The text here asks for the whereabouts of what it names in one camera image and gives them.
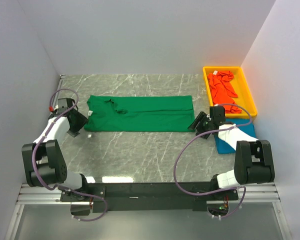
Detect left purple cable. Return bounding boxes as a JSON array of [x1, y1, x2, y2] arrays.
[[32, 88, 108, 222]]

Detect green t-shirt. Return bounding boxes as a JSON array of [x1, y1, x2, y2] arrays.
[[84, 95, 195, 132]]

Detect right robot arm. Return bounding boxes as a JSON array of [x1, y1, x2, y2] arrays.
[[188, 104, 275, 196]]

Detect black base beam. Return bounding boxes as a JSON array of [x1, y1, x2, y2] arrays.
[[60, 182, 239, 213]]

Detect aluminium frame rail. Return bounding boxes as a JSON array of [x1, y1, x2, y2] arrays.
[[16, 183, 281, 205]]

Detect blue folded t-shirt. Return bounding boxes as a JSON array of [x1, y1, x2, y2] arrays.
[[214, 118, 256, 155]]

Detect orange t-shirt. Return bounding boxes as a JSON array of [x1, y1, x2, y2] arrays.
[[207, 70, 242, 114]]

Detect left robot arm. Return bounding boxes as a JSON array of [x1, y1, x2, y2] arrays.
[[21, 98, 88, 194]]

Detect yellow plastic bin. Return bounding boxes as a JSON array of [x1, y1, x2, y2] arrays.
[[202, 66, 258, 118]]

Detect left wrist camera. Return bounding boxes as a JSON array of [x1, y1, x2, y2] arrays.
[[48, 106, 59, 113]]

